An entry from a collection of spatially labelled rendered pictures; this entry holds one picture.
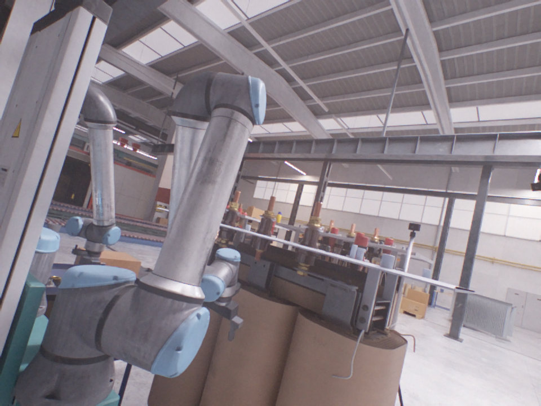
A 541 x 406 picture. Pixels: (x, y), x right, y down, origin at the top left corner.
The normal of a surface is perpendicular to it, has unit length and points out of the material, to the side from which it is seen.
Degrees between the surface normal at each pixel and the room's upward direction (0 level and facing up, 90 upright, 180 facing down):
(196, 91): 109
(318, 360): 90
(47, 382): 70
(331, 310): 90
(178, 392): 90
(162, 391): 90
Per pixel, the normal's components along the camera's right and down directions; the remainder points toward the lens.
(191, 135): 0.26, 0.32
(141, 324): -0.20, -0.33
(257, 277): -0.64, -0.22
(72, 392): 0.59, -0.26
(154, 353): -0.21, -0.04
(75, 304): 0.00, -0.16
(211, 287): -0.19, 0.30
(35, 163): 0.79, 0.16
